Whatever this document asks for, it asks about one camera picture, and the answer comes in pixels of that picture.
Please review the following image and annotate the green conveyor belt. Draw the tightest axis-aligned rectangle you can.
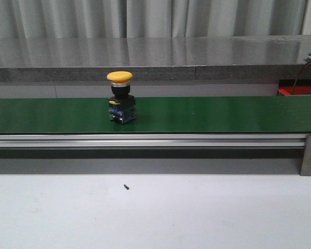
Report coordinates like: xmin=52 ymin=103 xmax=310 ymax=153
xmin=0 ymin=95 xmax=311 ymax=134

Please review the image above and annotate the red and black wire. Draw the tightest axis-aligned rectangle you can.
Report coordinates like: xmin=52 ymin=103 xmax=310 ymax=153
xmin=290 ymin=48 xmax=311 ymax=96

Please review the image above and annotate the white pleated curtain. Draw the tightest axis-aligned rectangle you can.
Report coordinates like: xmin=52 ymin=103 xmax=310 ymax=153
xmin=0 ymin=1 xmax=307 ymax=38

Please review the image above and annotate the grey stone shelf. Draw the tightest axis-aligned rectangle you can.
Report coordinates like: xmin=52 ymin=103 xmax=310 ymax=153
xmin=0 ymin=35 xmax=311 ymax=82

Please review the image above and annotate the aluminium conveyor side rail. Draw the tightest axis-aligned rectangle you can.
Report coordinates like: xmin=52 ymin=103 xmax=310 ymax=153
xmin=0 ymin=133 xmax=307 ymax=148

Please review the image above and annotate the yellow mushroom push button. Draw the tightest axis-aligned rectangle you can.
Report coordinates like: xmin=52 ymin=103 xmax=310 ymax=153
xmin=107 ymin=71 xmax=136 ymax=124

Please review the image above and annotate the red plastic tray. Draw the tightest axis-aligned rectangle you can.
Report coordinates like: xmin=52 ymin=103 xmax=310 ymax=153
xmin=277 ymin=79 xmax=311 ymax=96

